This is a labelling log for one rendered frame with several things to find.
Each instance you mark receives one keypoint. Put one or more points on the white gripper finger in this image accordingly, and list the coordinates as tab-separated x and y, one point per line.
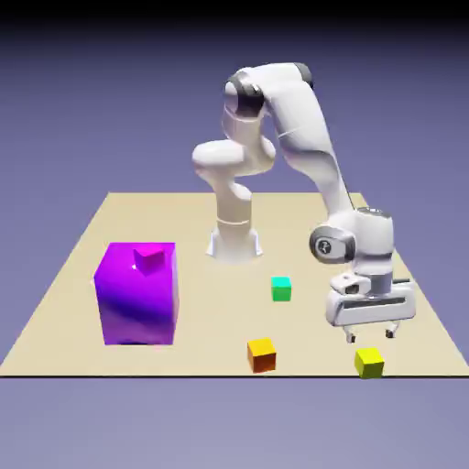
350	334
390	330

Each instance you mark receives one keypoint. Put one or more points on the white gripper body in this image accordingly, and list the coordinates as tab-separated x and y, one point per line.
370	309

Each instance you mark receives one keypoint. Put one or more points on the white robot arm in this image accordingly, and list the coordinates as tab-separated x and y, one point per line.
304	146

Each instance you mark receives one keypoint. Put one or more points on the small yellow cube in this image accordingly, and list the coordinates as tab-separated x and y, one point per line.
369	362

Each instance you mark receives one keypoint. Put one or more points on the small green cube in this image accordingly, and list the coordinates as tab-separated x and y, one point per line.
281	288

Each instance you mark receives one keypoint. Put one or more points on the small orange cube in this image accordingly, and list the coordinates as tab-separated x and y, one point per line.
261	354

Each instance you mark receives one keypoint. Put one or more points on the small magenta cube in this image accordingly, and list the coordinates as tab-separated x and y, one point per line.
148	261

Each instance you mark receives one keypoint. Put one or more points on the large purple box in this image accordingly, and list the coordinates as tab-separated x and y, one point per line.
137	300

